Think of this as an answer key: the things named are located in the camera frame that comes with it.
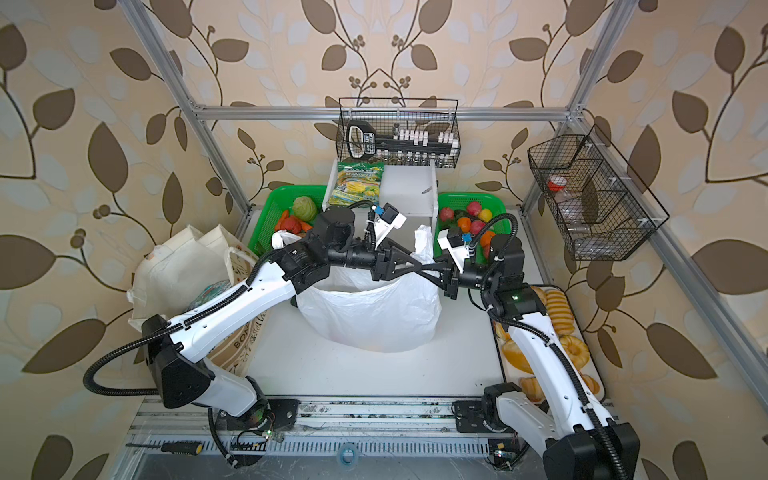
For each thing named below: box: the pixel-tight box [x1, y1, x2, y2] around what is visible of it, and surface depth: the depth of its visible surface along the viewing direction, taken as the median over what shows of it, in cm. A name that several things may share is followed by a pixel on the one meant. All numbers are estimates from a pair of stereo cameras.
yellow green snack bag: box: [328, 161, 385, 206], surface depth 79 cm
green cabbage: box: [292, 196, 317, 222], surface depth 113 cm
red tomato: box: [282, 216, 302, 234], surface depth 110 cm
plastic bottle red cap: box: [547, 175, 585, 226], surface depth 82 cm
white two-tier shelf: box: [322, 158, 438, 247], surface depth 80 cm
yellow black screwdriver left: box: [125, 441, 204, 455], surface depth 71 cm
